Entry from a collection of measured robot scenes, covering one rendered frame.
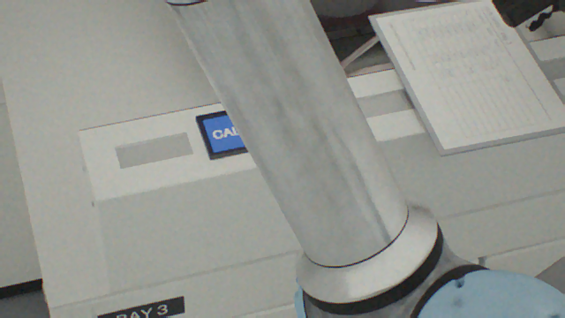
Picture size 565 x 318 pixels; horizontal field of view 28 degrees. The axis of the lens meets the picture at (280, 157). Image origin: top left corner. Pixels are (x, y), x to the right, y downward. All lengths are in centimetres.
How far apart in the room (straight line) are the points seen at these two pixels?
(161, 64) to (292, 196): 60
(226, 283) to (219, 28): 50
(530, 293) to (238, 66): 24
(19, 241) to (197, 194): 99
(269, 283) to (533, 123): 32
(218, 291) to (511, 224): 33
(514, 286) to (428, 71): 42
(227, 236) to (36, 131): 30
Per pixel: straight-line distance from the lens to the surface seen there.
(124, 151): 108
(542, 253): 135
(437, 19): 121
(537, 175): 123
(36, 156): 128
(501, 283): 79
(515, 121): 112
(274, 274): 119
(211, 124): 109
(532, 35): 131
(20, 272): 209
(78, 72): 137
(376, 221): 81
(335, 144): 77
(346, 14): 132
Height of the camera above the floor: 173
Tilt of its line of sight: 47 degrees down
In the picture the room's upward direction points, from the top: 2 degrees clockwise
